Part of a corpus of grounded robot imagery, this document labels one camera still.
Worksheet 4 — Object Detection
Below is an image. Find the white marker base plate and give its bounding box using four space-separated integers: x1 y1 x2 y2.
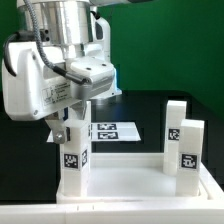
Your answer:
46 121 142 143

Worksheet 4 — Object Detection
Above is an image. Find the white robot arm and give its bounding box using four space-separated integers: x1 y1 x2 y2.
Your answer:
2 0 137 144

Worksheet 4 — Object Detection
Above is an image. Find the white L-shaped fence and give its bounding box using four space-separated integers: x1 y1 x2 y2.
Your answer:
0 199 224 224

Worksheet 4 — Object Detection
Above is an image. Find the white desk tabletop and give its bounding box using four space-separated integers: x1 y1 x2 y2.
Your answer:
56 153 224 204

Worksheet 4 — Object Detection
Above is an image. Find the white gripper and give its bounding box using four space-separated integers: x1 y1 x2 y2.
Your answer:
2 42 88 144

